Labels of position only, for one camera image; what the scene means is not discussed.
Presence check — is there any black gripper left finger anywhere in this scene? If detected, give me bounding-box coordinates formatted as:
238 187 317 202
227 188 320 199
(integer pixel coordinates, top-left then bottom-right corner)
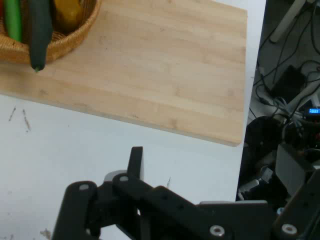
51 146 201 240

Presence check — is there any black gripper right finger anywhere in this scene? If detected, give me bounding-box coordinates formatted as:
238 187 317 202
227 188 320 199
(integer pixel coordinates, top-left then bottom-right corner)
271 168 320 240

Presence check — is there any dark green cucumber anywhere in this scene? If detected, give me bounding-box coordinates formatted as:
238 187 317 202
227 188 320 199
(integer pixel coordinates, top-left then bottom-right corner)
27 0 54 73

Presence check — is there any grey metal box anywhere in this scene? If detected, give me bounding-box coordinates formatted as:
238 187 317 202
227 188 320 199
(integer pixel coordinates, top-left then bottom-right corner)
274 143 317 197

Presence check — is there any black round base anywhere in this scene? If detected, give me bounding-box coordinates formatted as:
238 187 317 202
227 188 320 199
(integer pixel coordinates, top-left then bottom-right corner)
245 115 285 157

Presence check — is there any device with blue display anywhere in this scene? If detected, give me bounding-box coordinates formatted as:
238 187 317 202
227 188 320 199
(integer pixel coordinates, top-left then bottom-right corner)
302 99 320 122

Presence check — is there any bamboo cutting board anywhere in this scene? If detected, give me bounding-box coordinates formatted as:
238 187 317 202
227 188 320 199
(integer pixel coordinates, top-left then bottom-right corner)
0 0 248 148

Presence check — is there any black power box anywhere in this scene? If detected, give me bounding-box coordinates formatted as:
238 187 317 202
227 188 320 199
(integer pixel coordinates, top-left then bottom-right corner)
270 64 308 99

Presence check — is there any woven wicker basket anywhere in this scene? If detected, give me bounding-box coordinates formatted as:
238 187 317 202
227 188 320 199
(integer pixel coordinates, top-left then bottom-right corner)
0 0 103 65

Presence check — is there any white table leg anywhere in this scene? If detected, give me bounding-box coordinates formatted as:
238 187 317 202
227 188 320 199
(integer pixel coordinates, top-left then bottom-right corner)
270 0 305 44

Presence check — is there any yellow bell pepper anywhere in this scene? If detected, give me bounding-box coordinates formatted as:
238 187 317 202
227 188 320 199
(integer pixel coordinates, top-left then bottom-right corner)
53 0 97 35

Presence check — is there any light green cucumber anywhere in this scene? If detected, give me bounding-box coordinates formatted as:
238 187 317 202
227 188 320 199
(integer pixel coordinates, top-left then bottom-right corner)
3 0 23 43

